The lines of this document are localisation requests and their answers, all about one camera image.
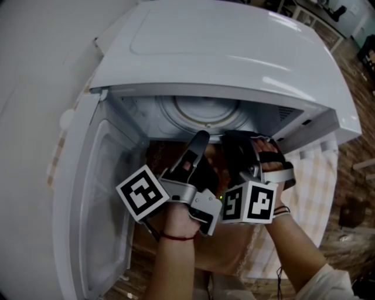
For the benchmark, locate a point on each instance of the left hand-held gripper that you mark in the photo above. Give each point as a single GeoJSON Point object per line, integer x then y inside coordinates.
{"type": "Point", "coordinates": [140, 194]}

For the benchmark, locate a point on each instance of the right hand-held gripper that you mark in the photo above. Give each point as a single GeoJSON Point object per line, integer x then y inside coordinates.
{"type": "Point", "coordinates": [260, 202]}

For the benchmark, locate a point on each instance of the round glass turntable plate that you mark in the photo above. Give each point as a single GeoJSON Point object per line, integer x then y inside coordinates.
{"type": "Point", "coordinates": [205, 108]}

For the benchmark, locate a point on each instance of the person's right forearm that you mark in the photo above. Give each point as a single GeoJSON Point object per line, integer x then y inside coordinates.
{"type": "Point", "coordinates": [293, 252]}

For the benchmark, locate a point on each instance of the person's left forearm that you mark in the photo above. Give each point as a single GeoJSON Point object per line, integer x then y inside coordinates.
{"type": "Point", "coordinates": [173, 263]}

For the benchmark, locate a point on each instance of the person's right hand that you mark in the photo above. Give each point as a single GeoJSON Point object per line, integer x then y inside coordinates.
{"type": "Point", "coordinates": [263, 146]}

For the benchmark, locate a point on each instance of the person's left hand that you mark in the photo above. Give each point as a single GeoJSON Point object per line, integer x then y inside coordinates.
{"type": "Point", "coordinates": [186, 166]}

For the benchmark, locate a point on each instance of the white microwave knob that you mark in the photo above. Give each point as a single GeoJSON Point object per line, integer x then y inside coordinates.
{"type": "Point", "coordinates": [328, 145]}
{"type": "Point", "coordinates": [306, 154]}

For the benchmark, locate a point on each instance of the white microwave oven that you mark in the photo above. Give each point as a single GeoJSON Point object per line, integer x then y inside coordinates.
{"type": "Point", "coordinates": [219, 44]}

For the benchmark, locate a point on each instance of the white microwave door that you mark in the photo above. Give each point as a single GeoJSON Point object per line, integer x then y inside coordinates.
{"type": "Point", "coordinates": [96, 205]}

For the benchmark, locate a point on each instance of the brown box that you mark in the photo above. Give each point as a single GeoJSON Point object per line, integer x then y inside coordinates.
{"type": "Point", "coordinates": [351, 211]}

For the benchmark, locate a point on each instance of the person's beige trousers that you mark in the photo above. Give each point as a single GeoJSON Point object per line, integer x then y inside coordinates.
{"type": "Point", "coordinates": [222, 288]}

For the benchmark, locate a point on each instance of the black bottle with white cap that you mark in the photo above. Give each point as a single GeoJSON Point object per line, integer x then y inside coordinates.
{"type": "Point", "coordinates": [66, 118]}

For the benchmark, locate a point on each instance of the flat white board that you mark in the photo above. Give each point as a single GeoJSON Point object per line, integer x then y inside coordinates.
{"type": "Point", "coordinates": [99, 47]}

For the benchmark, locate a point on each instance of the person's white jacket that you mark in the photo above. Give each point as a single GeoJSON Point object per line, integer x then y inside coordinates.
{"type": "Point", "coordinates": [322, 284]}

